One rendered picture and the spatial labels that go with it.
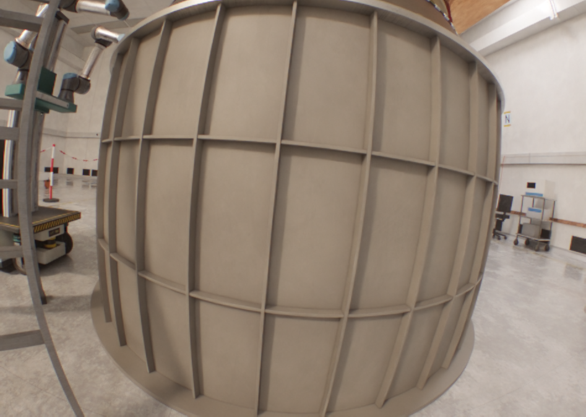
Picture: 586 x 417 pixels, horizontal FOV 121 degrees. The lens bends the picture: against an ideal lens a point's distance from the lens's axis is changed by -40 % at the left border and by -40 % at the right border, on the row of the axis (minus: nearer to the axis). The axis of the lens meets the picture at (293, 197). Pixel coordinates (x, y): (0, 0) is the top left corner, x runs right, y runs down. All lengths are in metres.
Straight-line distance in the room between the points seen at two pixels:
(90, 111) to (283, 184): 11.11
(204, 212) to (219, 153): 0.14
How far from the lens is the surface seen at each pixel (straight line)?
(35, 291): 0.72
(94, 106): 11.49
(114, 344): 1.19
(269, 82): 0.65
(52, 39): 2.43
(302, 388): 0.84
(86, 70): 2.39
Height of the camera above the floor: 0.71
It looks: 4 degrees down
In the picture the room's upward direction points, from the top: 6 degrees clockwise
